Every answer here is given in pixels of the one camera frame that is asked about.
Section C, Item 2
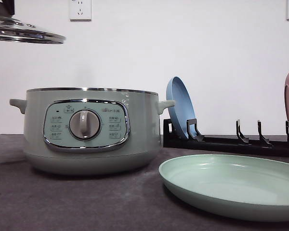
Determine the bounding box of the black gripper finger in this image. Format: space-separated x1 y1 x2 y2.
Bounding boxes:
1 0 14 16

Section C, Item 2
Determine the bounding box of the glass lid with green knob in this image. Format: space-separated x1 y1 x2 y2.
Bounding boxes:
0 16 66 44

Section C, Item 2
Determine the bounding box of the green plate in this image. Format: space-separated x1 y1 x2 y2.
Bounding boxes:
158 154 289 220

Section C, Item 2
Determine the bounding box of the green electric steamer pot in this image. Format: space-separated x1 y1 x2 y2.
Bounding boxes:
10 88 176 176

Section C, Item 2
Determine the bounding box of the blue plate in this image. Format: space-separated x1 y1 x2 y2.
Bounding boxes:
166 77 197 138

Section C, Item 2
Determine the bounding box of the black dish rack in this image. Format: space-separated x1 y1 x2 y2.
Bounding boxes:
163 119 289 156

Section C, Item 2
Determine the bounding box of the white wall socket left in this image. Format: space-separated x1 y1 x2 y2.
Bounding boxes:
69 0 92 22

